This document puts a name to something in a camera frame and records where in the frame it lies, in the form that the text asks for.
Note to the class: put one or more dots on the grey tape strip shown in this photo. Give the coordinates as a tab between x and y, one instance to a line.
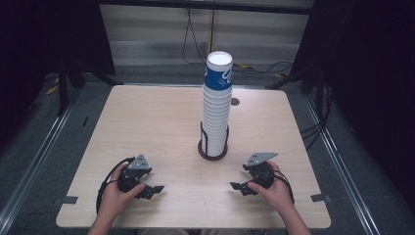
319	197
69	199

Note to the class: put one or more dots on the black metal stand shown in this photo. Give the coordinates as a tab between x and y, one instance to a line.
293	78
63	84

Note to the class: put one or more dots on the black cup holder stand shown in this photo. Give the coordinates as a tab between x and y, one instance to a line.
203	153

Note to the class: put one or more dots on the black curtain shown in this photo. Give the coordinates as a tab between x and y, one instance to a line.
368	81
39	49

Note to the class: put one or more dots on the person's left hand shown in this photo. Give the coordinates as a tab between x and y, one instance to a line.
112	199

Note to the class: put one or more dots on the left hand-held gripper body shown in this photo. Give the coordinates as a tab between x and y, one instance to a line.
138	164

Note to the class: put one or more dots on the person's right hand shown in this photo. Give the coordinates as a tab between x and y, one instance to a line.
277	194

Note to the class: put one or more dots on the yellow floor tape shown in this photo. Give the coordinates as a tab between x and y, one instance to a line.
51	90

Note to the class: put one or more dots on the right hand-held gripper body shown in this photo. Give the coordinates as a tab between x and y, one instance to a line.
261	158

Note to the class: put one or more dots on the stack of white paper cups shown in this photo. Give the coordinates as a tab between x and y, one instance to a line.
215	124

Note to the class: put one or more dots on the black overhead beam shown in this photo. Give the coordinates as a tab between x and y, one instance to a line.
208	6

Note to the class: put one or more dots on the metal floor rail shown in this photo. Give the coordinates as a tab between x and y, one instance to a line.
339	166
32	166

